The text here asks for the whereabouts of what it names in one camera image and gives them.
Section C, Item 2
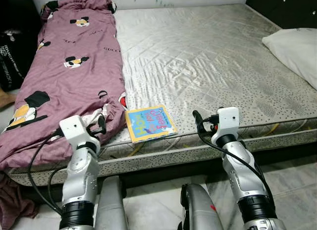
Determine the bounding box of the colourful yellow-edged picture book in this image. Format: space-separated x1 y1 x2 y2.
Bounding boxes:
125 105 178 143

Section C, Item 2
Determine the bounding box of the white pillow with lettering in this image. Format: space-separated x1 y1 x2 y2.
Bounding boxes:
262 28 317 90

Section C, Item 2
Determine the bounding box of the pink cartoon print blanket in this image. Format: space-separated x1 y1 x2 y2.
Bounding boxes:
0 0 127 171

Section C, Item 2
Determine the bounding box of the beige quilted mattress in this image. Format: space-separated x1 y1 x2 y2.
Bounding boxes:
10 3 317 187

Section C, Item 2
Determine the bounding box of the silver left robot leg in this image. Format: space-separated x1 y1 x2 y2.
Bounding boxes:
94 175 129 230

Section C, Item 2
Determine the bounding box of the silver robot leg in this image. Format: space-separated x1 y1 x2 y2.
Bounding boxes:
94 175 129 230
178 183 224 230

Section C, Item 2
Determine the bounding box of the silver right robot leg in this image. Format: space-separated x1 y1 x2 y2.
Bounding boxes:
178 183 224 230

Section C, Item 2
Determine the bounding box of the black bag with lettering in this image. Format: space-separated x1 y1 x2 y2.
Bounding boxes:
0 27 31 92

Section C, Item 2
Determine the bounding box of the maroon cloth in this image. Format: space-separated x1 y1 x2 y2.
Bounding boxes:
0 172 40 230

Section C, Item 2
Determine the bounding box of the dark tufted headboard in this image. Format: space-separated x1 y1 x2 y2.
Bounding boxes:
246 0 317 30

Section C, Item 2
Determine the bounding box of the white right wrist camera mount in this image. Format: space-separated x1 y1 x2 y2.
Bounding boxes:
211 107 241 144

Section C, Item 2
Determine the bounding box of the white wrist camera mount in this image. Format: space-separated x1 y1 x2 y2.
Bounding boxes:
211 107 241 144
58 116 100 151

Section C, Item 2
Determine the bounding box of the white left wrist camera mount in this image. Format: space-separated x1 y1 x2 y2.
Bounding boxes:
58 116 100 151

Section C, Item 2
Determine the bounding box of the short black left arm cable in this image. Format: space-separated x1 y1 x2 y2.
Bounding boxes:
48 166 71 212

